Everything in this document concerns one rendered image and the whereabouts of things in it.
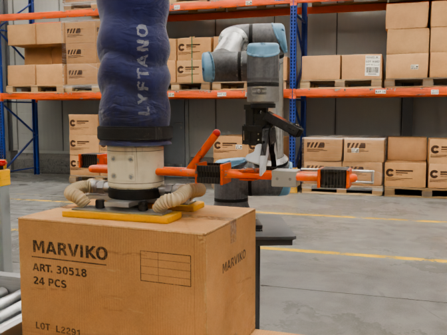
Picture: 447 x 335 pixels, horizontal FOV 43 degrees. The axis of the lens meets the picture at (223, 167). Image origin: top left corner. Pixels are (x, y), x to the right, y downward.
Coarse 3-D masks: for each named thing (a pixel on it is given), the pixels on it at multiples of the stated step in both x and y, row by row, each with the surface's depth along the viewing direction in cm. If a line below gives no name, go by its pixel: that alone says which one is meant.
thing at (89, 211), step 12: (96, 204) 164; (144, 204) 159; (72, 216) 163; (84, 216) 161; (96, 216) 160; (108, 216) 159; (120, 216) 158; (132, 216) 156; (144, 216) 155; (156, 216) 155; (168, 216) 155; (180, 216) 161
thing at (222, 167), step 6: (204, 162) 166; (210, 162) 168; (228, 162) 164; (198, 168) 159; (204, 168) 159; (210, 168) 158; (216, 168) 157; (222, 168) 158; (228, 168) 163; (198, 174) 160; (204, 174) 160; (210, 174) 159; (216, 174) 158; (222, 174) 158; (198, 180) 159; (204, 180) 159; (210, 180) 158; (216, 180) 158; (222, 180) 158; (228, 180) 163
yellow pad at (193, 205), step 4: (192, 200) 179; (148, 204) 176; (152, 204) 175; (184, 204) 173; (188, 204) 174; (192, 204) 174; (196, 204) 175; (200, 204) 177; (148, 208) 176; (168, 208) 174; (172, 208) 173; (176, 208) 173; (180, 208) 172; (184, 208) 172; (188, 208) 172; (192, 208) 171; (196, 208) 173; (200, 208) 177
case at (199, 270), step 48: (48, 240) 160; (96, 240) 154; (144, 240) 148; (192, 240) 143; (240, 240) 166; (48, 288) 162; (96, 288) 156; (144, 288) 150; (192, 288) 144; (240, 288) 167
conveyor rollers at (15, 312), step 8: (0, 288) 223; (0, 296) 220; (8, 296) 214; (16, 296) 217; (0, 304) 208; (8, 304) 212; (16, 304) 205; (0, 312) 197; (8, 312) 199; (16, 312) 202; (0, 320) 194; (8, 320) 189
